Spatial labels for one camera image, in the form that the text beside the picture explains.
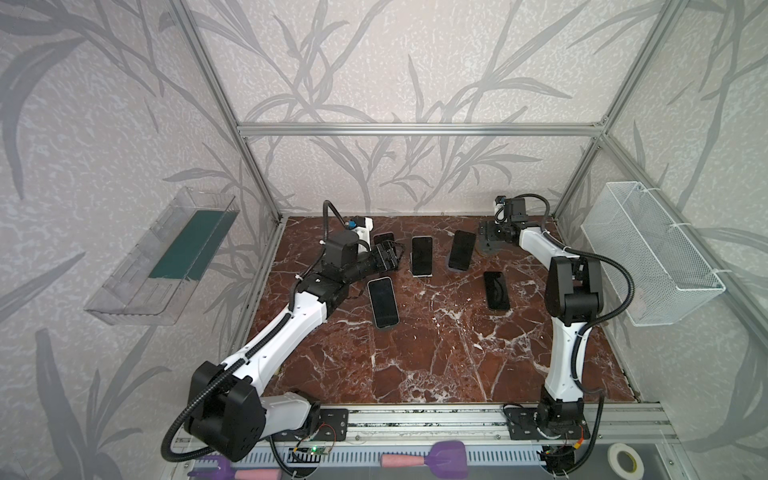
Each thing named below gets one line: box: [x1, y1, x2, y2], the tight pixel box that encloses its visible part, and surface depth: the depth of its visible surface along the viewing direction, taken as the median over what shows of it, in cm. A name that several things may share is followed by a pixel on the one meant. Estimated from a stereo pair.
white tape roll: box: [607, 443, 645, 480], surface depth 70 cm
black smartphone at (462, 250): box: [448, 230, 476, 271], surface depth 98 cm
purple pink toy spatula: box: [380, 440, 469, 480], surface depth 70 cm
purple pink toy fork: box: [188, 455, 283, 480], surface depth 69 cm
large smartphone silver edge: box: [367, 276, 400, 329], surface depth 88 cm
